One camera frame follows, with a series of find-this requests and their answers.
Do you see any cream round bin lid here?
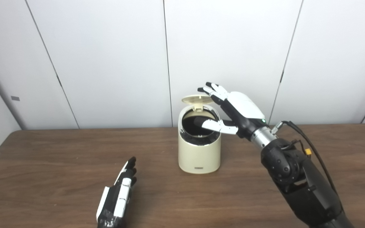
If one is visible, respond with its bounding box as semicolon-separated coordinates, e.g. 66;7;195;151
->
182;94;215;111

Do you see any cream-colored round bin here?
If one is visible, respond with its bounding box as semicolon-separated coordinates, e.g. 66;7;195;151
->
178;94;221;174

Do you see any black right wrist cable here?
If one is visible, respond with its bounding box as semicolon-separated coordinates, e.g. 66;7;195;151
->
271;121;338;195

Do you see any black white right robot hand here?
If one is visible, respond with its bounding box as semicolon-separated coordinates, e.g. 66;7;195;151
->
194;82;270;140

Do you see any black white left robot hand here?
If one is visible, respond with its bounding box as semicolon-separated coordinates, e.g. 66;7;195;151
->
96;156;138;228

